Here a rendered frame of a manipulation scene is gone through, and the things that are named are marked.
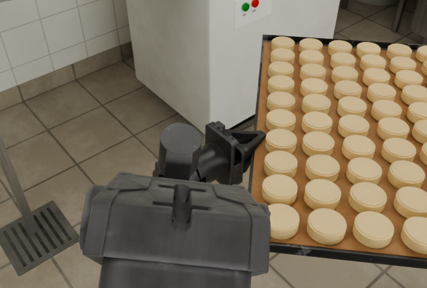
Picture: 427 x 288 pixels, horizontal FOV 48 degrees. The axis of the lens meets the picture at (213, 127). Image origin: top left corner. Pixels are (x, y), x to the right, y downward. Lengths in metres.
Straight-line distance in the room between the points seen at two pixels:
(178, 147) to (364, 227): 0.26
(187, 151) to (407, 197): 0.31
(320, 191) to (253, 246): 0.49
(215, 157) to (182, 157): 0.11
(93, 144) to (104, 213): 2.09
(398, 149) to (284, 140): 0.18
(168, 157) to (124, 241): 0.43
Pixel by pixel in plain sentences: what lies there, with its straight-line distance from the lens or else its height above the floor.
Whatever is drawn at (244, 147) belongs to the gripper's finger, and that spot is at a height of 1.02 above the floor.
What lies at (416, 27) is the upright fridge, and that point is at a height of 0.20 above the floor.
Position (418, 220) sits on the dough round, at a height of 1.02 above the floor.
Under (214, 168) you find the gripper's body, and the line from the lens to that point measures 0.72.
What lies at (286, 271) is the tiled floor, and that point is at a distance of 1.81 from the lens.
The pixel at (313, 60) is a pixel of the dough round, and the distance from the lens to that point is 1.00.
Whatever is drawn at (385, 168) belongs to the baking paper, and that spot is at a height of 0.99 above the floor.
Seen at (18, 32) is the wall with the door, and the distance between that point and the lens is 2.49.
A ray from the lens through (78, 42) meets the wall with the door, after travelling 2.64.
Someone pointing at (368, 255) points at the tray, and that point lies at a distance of 0.64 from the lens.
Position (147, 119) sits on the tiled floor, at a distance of 2.37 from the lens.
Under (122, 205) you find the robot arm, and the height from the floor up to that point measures 1.37.
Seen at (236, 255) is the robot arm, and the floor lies 1.36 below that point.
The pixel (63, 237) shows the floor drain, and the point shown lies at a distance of 1.96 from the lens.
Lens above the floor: 1.52
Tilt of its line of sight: 41 degrees down
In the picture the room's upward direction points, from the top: straight up
